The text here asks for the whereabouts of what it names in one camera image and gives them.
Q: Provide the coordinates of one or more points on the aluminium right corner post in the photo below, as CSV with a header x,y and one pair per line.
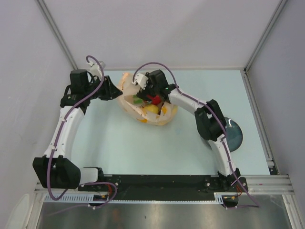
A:
x,y
273,20

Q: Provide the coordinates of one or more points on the aluminium front frame rail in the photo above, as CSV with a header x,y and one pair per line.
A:
x,y
254,184

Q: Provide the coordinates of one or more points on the red fake dragon fruit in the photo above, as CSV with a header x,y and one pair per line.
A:
x,y
155,99

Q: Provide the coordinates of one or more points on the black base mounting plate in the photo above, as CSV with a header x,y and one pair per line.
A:
x,y
99,185

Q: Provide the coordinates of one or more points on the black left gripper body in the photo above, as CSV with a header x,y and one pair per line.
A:
x,y
103,92

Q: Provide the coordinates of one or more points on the yellow fake lemon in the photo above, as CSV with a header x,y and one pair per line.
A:
x,y
151,109

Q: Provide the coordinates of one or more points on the aluminium left corner post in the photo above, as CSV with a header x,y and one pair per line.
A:
x,y
56,32

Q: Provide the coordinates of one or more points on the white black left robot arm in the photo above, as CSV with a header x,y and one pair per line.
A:
x,y
55,168

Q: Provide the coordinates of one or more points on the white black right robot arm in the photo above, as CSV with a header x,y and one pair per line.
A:
x,y
210,121

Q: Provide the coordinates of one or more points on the banana print plastic bag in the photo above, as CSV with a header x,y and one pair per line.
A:
x,y
140,110

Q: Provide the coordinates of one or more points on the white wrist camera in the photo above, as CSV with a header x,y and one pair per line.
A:
x,y
95,68
140,80

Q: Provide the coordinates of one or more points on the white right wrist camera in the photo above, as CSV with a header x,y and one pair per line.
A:
x,y
140,80

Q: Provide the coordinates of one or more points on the aluminium corner post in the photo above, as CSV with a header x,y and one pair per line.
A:
x,y
273,20
56,32

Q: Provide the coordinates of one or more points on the teal floral ceramic plate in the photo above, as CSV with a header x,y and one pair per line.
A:
x,y
234,134

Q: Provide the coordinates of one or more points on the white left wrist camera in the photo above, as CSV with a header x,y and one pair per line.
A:
x,y
95,68

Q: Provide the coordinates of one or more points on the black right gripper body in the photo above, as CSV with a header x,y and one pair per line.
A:
x,y
150,89

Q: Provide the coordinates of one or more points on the white slotted cable duct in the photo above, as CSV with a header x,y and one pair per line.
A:
x,y
97,199

